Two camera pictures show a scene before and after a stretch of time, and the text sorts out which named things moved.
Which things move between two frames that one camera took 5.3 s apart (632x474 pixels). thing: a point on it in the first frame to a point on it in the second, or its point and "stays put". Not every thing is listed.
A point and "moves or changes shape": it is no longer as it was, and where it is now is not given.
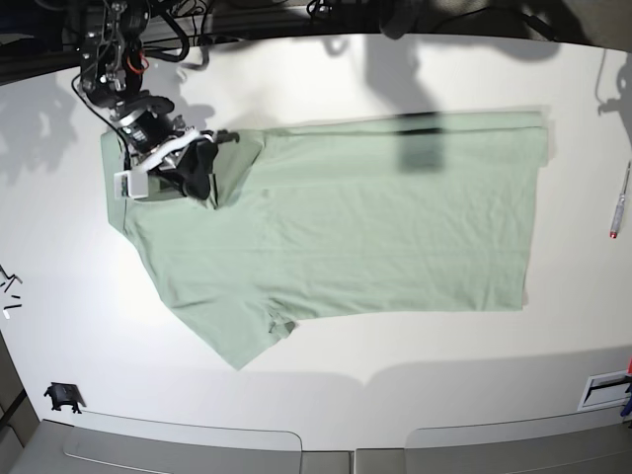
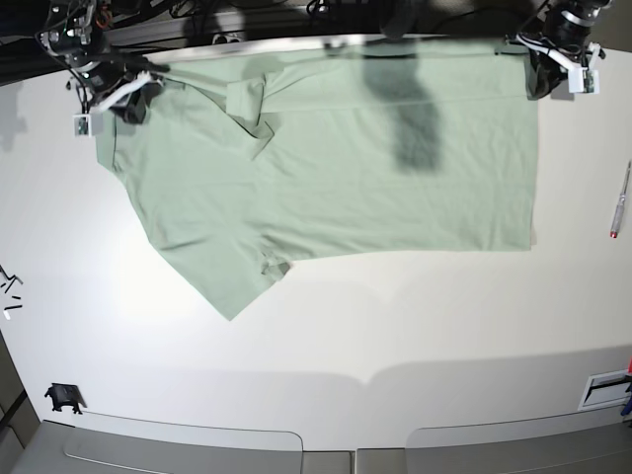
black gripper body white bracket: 154,138 to 109,81
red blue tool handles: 628,404 stays put
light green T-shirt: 371,216 moves or changes shape
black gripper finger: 196,167 to 133,106
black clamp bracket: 61,394 stays put
